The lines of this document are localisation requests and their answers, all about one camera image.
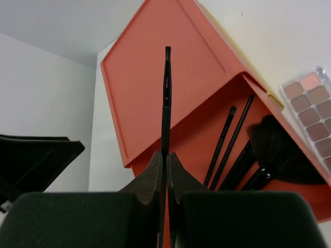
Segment small black powder brush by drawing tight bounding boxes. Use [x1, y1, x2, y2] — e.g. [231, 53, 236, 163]
[218, 140, 256, 191]

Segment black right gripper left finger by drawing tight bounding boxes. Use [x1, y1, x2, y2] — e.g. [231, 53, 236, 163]
[1, 151, 163, 247]

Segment small clear eyeshadow palette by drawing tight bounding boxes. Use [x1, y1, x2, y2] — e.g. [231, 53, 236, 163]
[280, 66, 330, 173]

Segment thin black pencil brush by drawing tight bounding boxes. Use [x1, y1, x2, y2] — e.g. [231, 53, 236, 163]
[203, 105, 237, 187]

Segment thin black liner brush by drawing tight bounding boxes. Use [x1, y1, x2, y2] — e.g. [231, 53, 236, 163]
[158, 46, 172, 247]

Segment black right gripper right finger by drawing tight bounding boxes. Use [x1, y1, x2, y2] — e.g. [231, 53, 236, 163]
[167, 153, 327, 247]

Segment black fan brush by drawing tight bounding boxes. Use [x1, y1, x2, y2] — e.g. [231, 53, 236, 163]
[241, 115, 326, 191]

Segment thin dark makeup brush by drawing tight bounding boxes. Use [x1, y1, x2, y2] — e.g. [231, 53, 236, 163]
[209, 95, 254, 190]

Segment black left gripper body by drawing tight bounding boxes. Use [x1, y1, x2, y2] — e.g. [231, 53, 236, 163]
[1, 134, 85, 212]

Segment orange drawer box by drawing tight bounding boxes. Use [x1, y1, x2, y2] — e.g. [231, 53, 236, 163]
[99, 0, 331, 224]

